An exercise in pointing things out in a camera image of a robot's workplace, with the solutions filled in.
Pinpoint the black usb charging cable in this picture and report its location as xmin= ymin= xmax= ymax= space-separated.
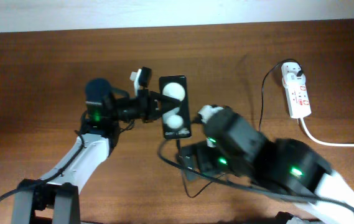
xmin=175 ymin=58 xmax=304 ymax=199

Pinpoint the white power strip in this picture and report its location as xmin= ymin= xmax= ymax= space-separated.
xmin=281 ymin=62 xmax=312 ymax=119

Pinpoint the black smartphone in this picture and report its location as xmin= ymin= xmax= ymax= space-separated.
xmin=159 ymin=75 xmax=192 ymax=139

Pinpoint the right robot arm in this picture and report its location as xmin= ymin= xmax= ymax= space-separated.
xmin=179 ymin=105 xmax=354 ymax=223

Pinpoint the white usb charger adapter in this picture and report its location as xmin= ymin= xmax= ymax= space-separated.
xmin=281 ymin=62 xmax=306 ymax=88

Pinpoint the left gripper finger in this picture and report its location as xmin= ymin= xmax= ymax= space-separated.
xmin=150 ymin=91 xmax=181 ymax=108
xmin=156 ymin=107 xmax=180 ymax=120

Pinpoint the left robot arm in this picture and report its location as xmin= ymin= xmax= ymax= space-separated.
xmin=11 ymin=67 xmax=187 ymax=223

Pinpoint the white power strip cord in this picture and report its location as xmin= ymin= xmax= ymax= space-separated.
xmin=298 ymin=117 xmax=354 ymax=149

